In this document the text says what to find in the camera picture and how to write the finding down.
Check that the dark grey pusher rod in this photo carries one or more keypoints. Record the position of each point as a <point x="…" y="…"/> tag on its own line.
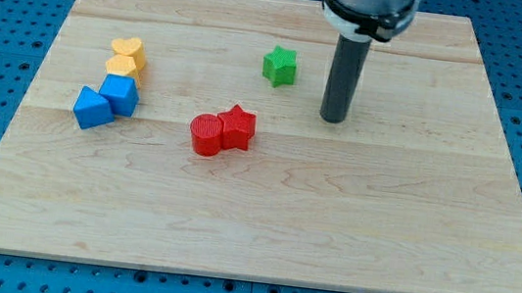
<point x="345" y="72"/>

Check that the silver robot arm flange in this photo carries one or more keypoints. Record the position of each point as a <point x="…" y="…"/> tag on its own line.
<point x="366" y="20"/>

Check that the red star block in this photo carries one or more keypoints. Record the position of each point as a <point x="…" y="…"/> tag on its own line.
<point x="238" y="127"/>

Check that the yellow heart block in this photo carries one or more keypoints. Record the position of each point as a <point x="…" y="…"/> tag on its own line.
<point x="131" y="47"/>

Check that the blue triangle block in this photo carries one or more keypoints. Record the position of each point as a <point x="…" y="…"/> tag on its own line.
<point x="91" y="109"/>

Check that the yellow hexagon block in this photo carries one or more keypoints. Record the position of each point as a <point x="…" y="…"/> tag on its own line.
<point x="123" y="66"/>

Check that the blue pentagon block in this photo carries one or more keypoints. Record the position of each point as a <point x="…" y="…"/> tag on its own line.
<point x="121" y="93"/>

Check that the light wooden board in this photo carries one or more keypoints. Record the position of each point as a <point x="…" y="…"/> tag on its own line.
<point x="414" y="192"/>

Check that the red cylinder block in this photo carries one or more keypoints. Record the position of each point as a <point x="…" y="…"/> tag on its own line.
<point x="206" y="132"/>

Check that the green star block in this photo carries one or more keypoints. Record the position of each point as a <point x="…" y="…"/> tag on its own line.
<point x="279" y="66"/>

